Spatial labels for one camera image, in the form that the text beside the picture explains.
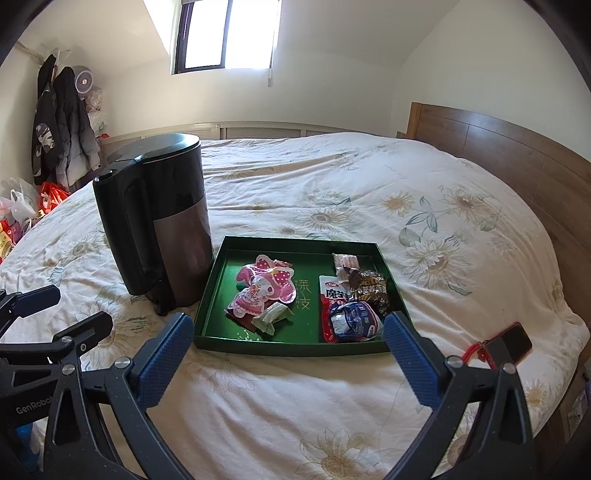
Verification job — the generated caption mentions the pink cartoon snack packet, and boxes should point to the pink cartoon snack packet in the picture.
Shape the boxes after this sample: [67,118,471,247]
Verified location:
[225,254,297,319]

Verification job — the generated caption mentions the black electric kettle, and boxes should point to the black electric kettle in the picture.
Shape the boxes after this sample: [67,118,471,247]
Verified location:
[92,133,214,317]

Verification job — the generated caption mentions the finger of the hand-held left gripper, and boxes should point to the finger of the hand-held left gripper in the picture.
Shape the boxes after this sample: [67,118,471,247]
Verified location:
[0,285,62,330]
[0,311,114,370]

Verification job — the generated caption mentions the red phone with strap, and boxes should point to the red phone with strap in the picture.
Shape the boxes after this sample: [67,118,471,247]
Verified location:
[471,322,533,370]

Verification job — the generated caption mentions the wooden headboard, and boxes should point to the wooden headboard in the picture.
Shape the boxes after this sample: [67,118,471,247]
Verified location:
[396,102,591,296]

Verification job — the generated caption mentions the pink striped snack packet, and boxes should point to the pink striped snack packet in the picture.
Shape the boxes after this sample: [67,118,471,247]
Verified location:
[331,252,360,283]

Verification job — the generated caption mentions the red yellow gift bag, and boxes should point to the red yellow gift bag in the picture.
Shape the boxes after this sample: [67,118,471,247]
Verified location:
[0,219,17,259]

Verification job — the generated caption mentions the green tray box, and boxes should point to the green tray box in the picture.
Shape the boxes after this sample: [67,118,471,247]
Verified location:
[193,235,409,357]

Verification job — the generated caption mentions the black camo jacket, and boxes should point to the black camo jacket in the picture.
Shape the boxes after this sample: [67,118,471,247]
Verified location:
[31,54,63,185]

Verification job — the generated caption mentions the red white snack packet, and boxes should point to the red white snack packet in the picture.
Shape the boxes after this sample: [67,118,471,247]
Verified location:
[318,274,365,343]

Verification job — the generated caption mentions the beige slatted cabinet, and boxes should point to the beige slatted cabinet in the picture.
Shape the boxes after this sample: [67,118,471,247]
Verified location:
[102,122,398,153]

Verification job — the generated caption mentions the white plastic bag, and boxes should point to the white plastic bag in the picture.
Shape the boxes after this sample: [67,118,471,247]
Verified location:
[9,189,38,224]

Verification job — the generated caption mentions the hanging white plastic bags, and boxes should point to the hanging white plastic bags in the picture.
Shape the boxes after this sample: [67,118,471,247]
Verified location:
[85,88,109,139]

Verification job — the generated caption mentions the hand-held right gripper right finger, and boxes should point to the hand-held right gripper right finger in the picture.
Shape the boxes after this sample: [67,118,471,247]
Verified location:
[383,311,536,480]

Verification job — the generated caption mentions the small white fan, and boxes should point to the small white fan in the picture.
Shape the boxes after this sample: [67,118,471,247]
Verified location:
[74,66,95,99]

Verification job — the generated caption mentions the brown snack packet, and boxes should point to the brown snack packet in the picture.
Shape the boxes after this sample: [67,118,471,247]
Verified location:
[346,269,393,319]

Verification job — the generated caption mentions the blue white snack packet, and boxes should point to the blue white snack packet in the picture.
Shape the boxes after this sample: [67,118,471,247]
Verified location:
[329,300,385,343]

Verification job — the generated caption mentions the small green candy packet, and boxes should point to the small green candy packet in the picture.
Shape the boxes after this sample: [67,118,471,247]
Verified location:
[252,302,296,337]

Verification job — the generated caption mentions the dark framed window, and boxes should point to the dark framed window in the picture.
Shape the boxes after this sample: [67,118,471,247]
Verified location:
[174,0,281,75]

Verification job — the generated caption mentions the black grey puffer jacket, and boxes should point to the black grey puffer jacket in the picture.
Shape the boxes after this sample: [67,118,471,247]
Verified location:
[52,66,101,188]

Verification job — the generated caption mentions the orange red plastic bag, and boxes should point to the orange red plastic bag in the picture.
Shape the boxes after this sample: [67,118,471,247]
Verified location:
[39,181,72,213]

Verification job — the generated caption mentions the dark red snack packet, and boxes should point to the dark red snack packet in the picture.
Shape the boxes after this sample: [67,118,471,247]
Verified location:
[225,311,259,334]

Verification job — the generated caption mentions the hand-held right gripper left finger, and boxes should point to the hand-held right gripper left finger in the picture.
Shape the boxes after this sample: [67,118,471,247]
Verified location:
[44,312,195,480]

